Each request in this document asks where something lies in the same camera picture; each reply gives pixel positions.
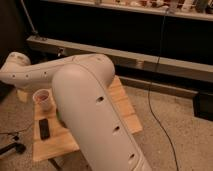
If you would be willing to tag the wooden board table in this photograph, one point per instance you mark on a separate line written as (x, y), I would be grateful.
(61, 141)

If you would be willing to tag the black tool handle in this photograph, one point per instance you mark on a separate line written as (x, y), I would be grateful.
(18, 147)

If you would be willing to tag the red pepper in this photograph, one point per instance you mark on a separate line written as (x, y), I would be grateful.
(42, 97)

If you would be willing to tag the upper wooden shelf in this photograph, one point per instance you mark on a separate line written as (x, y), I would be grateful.
(126, 6)

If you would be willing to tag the black box right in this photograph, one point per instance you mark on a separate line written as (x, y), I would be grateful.
(203, 106)

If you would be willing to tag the black rectangular remote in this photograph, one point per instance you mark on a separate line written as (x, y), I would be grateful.
(44, 129)

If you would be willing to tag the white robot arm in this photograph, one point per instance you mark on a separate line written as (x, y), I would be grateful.
(80, 90)

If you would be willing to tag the white ceramic cup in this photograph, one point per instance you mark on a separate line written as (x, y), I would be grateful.
(46, 104)

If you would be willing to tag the long wooden beam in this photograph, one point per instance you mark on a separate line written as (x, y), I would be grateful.
(173, 67)

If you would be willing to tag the grey metal pole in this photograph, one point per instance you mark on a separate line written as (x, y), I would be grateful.
(34, 31)

